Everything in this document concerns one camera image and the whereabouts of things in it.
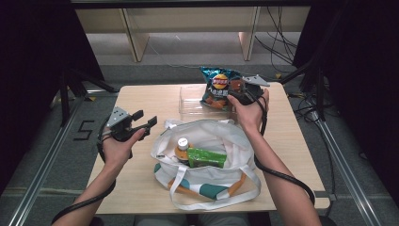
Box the person's left hand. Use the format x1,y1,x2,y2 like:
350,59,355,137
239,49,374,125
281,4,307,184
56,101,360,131
102,128,147,170

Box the black hanging power cables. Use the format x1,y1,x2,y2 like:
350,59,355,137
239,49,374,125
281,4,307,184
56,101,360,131
253,6,299,73

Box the person's right hand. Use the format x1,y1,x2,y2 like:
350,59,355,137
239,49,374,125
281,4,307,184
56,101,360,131
227,89,271,134

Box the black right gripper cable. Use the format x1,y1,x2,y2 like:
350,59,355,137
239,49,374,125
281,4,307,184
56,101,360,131
247,89,316,205

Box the black curtain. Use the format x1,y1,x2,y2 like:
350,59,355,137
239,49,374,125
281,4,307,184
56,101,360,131
293,0,399,200
0,0,106,192

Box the black metal stand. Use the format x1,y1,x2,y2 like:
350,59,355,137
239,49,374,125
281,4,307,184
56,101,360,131
58,67,120,127
279,57,327,122

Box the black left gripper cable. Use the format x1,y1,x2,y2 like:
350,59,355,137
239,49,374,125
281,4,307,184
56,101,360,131
50,116,117,224

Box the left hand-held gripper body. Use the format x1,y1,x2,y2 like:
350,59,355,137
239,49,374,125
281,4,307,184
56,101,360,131
106,106,150,142

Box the aluminium floor rail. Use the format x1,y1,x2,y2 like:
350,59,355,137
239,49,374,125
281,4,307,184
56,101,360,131
8,93,87,226
310,109,383,226

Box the orange bottle with white cap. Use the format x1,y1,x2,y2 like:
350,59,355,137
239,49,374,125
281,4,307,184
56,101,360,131
174,137,195,164

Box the white tote bag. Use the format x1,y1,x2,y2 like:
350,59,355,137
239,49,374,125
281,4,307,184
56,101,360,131
150,118,262,211

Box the clear plastic tray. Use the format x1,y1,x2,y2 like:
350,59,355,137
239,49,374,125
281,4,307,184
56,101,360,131
178,85,238,122

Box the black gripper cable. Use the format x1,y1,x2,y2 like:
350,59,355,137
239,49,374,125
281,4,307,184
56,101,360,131
247,89,316,205
50,116,117,224

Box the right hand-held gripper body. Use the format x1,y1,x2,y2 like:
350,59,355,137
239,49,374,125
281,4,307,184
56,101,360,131
230,73,271,106

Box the black floor cables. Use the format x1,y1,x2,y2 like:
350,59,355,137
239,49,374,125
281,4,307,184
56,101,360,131
287,89,337,218

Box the beige office desk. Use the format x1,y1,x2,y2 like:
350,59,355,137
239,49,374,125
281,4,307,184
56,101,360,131
74,6,311,63

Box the green snack packet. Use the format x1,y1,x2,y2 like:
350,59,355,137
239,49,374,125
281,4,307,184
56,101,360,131
186,147,228,169

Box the blue chip bag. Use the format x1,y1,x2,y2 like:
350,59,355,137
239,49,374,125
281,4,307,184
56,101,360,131
199,66,243,111

